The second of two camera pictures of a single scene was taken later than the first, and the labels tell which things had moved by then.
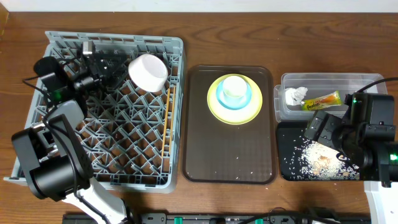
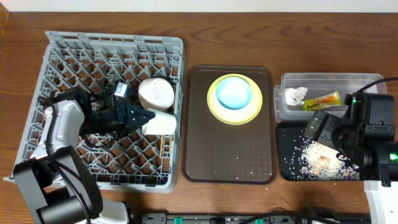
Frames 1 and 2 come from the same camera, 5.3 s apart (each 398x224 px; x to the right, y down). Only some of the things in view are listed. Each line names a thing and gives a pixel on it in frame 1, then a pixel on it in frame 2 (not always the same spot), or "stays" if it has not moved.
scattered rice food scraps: x=306 y=159 stays
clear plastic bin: x=301 y=94 stays
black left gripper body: x=86 y=81 to x=106 y=122
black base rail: x=224 y=218 stays
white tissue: x=295 y=96 stays
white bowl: x=148 y=72 to x=156 y=93
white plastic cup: x=234 y=87 to x=161 y=124
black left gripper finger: x=122 y=57 to x=135 y=116
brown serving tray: x=217 y=153 stays
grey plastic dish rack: x=134 y=139 stays
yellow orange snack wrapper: x=329 y=99 stays
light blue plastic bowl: x=220 y=98 stays
